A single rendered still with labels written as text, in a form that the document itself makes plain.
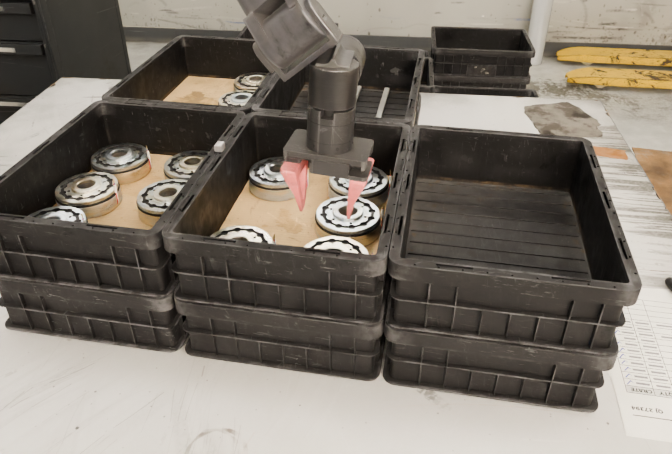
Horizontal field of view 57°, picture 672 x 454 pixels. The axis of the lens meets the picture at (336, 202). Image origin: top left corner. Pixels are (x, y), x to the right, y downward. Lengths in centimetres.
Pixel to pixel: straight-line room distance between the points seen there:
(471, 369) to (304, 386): 24
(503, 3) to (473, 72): 173
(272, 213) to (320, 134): 33
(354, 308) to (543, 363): 26
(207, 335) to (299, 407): 17
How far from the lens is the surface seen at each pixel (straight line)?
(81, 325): 103
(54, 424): 96
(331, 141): 73
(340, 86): 70
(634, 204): 143
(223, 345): 94
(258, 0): 71
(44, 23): 249
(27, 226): 93
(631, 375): 103
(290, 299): 84
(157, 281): 90
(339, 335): 85
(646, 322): 113
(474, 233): 101
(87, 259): 93
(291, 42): 69
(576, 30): 441
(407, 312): 82
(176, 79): 156
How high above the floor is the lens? 140
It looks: 33 degrees down
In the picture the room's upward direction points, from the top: straight up
